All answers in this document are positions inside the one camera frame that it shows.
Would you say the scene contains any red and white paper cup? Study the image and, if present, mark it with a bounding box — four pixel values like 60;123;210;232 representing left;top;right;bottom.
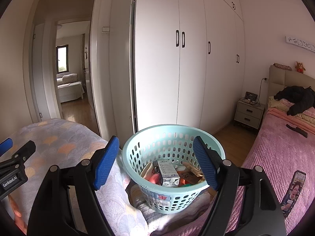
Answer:
140;162;154;181

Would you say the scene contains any smartphone on bed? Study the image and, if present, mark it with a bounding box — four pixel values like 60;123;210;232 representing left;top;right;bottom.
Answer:
280;170;306;218

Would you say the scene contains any pink bed cover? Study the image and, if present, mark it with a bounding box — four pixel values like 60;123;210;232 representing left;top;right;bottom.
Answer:
157;108;315;236

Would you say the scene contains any orange wrapper in basket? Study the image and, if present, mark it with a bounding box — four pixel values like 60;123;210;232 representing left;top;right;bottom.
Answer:
178;178;196;187

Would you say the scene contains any white blue carton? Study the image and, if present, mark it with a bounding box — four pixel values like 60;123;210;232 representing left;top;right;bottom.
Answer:
157;160;180;188

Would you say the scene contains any bed in far room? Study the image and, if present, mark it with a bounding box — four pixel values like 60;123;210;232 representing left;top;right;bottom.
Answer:
57;73;84;103

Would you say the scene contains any white nightstand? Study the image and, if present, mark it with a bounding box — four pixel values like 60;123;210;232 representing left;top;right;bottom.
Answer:
234;100;265;129

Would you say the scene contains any red foil wrapper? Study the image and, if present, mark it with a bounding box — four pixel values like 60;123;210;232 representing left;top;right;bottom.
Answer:
144;173;161;185

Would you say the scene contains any black remote on bed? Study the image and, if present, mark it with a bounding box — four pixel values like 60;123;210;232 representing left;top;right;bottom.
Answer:
286;124;308;138

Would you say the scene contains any light blue plastic basket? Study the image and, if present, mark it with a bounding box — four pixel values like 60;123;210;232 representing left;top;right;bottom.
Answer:
122;125;225;214

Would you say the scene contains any digital clock on nightstand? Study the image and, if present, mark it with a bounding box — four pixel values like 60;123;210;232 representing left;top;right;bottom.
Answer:
245;92;258;103

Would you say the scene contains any window in far room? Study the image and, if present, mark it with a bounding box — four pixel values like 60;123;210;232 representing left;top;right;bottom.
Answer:
56;45;69;74

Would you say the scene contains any black clothing on bed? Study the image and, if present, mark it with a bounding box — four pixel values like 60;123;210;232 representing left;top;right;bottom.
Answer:
274;86;314;116

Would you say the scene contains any beige bed headboard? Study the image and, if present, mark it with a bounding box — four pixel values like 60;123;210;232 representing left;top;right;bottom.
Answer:
268;65;315;97

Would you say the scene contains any red plush toy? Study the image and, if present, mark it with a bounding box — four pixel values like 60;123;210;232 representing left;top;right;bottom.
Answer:
295;61;306;74

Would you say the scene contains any white wardrobe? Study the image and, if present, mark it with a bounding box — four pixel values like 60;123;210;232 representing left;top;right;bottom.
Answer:
134;0;245;133

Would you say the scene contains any charger cable on wall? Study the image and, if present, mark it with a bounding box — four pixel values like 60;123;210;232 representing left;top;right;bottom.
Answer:
257;77;269;106

